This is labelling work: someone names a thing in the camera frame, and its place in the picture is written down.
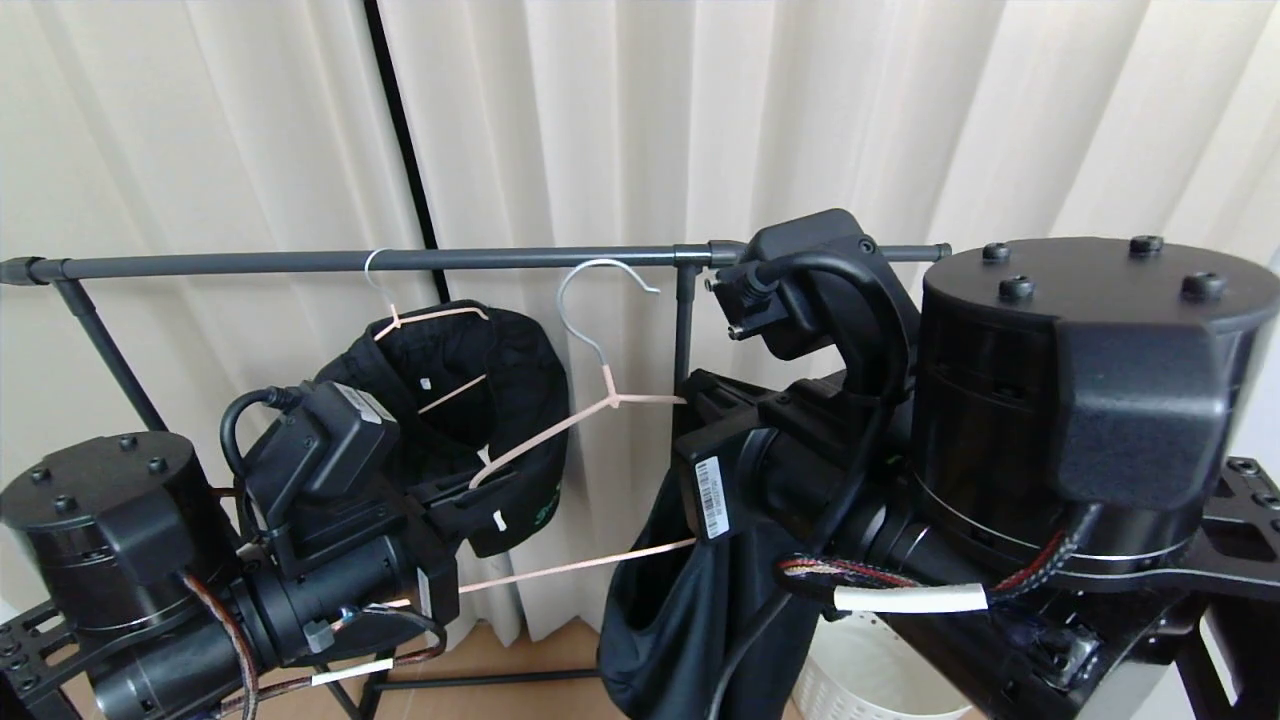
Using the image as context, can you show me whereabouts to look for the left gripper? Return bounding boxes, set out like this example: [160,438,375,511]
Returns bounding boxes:
[245,520,461,669]

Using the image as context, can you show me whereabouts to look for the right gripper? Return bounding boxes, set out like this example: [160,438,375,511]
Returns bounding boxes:
[670,370,961,591]

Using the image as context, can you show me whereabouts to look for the black garment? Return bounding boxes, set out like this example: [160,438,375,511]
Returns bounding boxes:
[598,465,851,720]

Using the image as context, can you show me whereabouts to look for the pink clothes hanger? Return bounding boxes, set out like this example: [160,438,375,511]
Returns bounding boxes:
[363,248,491,416]
[385,258,698,608]

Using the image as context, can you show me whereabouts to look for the black shorts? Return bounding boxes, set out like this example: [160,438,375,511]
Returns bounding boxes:
[313,298,571,559]

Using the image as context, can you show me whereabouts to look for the white laundry basket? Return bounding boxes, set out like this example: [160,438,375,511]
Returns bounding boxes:
[793,612,986,720]

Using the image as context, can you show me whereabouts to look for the black clothes rack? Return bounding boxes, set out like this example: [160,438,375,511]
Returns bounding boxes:
[0,240,953,720]

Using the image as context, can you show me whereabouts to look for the white curtain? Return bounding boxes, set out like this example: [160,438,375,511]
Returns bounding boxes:
[378,0,1280,646]
[0,0,438,611]

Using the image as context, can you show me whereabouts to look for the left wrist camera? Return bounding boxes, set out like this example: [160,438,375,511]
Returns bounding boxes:
[243,380,403,576]

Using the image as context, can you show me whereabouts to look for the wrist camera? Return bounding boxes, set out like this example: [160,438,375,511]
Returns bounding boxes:
[705,208,916,401]
[243,380,403,576]

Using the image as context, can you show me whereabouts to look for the black cable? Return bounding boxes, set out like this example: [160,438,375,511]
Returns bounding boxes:
[218,386,306,546]
[705,250,921,720]

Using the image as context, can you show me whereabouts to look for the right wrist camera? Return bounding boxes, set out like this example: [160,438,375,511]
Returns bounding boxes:
[705,208,916,401]

